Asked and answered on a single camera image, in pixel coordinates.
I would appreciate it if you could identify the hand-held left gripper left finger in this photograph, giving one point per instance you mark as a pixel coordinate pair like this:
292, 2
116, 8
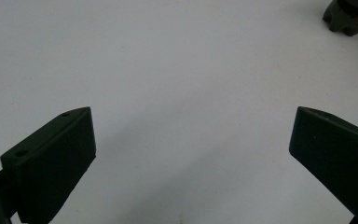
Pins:
52, 161

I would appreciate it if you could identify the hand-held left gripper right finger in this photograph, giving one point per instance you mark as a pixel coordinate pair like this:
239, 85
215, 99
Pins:
338, 155

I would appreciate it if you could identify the dark drink bottle red label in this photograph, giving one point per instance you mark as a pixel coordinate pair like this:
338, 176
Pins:
349, 17

